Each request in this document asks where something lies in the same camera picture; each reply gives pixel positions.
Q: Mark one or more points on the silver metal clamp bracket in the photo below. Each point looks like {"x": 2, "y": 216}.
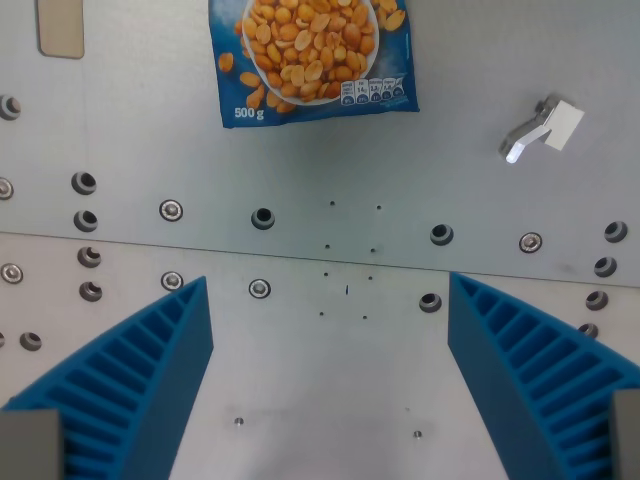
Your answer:
{"x": 555, "y": 125}

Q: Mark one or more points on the silver hex bolt head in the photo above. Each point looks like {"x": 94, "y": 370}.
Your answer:
{"x": 4, "y": 188}
{"x": 171, "y": 281}
{"x": 171, "y": 210}
{"x": 11, "y": 273}
{"x": 530, "y": 242}
{"x": 259, "y": 288}

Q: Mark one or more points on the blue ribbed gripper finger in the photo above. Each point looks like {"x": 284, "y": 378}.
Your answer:
{"x": 150, "y": 380}
{"x": 505, "y": 360}

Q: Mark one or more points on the blue peanut bag 500 g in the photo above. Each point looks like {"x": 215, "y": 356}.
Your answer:
{"x": 310, "y": 65}

